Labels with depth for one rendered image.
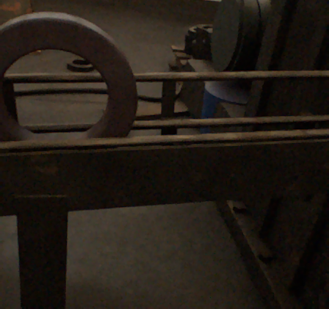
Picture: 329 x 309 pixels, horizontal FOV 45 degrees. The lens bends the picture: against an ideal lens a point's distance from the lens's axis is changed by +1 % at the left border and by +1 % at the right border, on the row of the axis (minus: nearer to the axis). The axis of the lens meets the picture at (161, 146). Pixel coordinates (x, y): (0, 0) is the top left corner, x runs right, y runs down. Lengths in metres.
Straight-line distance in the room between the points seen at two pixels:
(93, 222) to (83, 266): 0.19
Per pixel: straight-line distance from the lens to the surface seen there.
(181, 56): 2.75
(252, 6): 1.79
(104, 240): 1.27
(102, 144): 0.46
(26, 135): 0.50
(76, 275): 1.17
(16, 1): 3.01
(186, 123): 0.54
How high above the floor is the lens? 0.86
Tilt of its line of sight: 28 degrees down
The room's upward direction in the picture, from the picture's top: 8 degrees clockwise
